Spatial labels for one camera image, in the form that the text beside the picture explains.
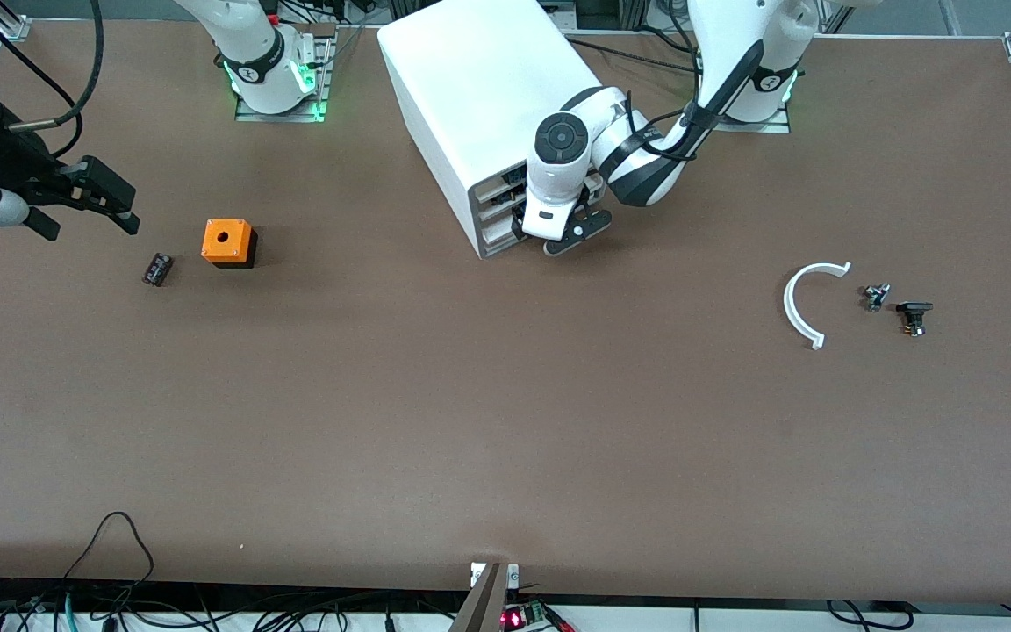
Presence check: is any black table cable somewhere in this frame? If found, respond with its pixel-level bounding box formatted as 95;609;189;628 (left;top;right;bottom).
558;33;704;71

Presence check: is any circuit board with red light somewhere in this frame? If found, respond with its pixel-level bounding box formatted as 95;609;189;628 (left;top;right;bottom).
501;601;577;632

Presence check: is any white drawer cabinet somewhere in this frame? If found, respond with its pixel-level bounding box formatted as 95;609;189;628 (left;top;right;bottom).
377;0;625;260

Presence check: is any black looped cable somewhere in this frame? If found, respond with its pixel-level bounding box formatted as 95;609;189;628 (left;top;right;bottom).
62;512;155;585

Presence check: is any orange box with hole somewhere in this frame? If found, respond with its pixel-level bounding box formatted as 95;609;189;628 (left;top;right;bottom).
201;219;258;269

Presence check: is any small black switch part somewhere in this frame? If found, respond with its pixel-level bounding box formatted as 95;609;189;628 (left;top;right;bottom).
896;301;934;338

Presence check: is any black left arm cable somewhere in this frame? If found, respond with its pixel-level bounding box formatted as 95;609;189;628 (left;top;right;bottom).
624;0;717;163

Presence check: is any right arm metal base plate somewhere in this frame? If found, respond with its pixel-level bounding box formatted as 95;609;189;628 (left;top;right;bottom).
235;25;335;124

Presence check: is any metal camera bracket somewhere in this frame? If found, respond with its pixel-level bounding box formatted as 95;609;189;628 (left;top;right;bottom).
448;562;520;632

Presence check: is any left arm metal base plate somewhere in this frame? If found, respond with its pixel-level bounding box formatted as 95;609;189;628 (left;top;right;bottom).
697;39;792;134

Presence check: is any white curved plastic arc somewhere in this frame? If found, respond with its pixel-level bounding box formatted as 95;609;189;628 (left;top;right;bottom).
783;262;852;350

